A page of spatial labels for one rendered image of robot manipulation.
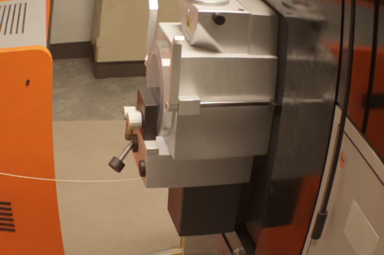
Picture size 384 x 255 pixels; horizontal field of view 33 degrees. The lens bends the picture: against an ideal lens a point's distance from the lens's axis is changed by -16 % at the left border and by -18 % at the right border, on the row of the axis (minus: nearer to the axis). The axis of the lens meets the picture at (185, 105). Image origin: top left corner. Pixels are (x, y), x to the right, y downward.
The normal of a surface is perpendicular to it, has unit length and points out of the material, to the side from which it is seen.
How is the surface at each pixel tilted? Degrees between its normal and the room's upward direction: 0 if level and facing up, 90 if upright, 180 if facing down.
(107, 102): 0
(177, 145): 90
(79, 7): 90
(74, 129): 0
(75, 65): 0
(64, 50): 90
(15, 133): 90
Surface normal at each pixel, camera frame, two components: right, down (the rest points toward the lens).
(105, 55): 0.22, 0.40
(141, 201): 0.07, -0.92
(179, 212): -0.97, 0.03
